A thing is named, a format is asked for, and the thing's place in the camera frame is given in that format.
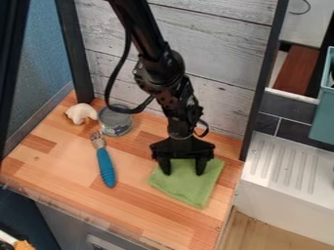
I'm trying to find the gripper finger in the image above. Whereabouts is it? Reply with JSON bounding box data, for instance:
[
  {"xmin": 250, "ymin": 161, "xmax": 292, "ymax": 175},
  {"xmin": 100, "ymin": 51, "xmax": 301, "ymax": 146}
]
[
  {"xmin": 192, "ymin": 158, "xmax": 208, "ymax": 177},
  {"xmin": 156, "ymin": 158, "xmax": 174, "ymax": 177}
]

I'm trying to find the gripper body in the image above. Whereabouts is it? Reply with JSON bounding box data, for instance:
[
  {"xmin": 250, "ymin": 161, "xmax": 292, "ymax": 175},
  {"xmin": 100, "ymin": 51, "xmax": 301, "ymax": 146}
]
[{"xmin": 148, "ymin": 134, "xmax": 217, "ymax": 163}]

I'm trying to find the green cloth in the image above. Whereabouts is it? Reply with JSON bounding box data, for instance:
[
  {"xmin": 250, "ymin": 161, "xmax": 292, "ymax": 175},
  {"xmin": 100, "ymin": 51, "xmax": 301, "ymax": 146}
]
[{"xmin": 146, "ymin": 157, "xmax": 227, "ymax": 210}]

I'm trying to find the white toy kitchen unit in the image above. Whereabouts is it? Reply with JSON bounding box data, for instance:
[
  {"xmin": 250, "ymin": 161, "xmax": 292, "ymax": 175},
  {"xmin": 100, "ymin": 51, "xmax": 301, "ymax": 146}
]
[{"xmin": 233, "ymin": 87, "xmax": 334, "ymax": 247}]

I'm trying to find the white toy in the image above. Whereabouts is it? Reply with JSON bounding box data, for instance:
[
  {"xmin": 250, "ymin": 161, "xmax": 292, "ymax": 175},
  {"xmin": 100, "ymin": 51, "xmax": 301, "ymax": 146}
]
[{"xmin": 63, "ymin": 103, "xmax": 100, "ymax": 126}]

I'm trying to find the teal box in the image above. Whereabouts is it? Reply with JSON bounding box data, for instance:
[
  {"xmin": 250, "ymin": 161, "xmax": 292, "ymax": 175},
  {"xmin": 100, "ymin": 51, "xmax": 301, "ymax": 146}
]
[{"xmin": 308, "ymin": 45, "xmax": 334, "ymax": 146}]

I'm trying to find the blue handled brush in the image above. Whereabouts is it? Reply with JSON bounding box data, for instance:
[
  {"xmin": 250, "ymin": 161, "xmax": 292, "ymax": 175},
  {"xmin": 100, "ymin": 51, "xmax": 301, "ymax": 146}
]
[{"xmin": 88, "ymin": 130, "xmax": 119, "ymax": 188}]

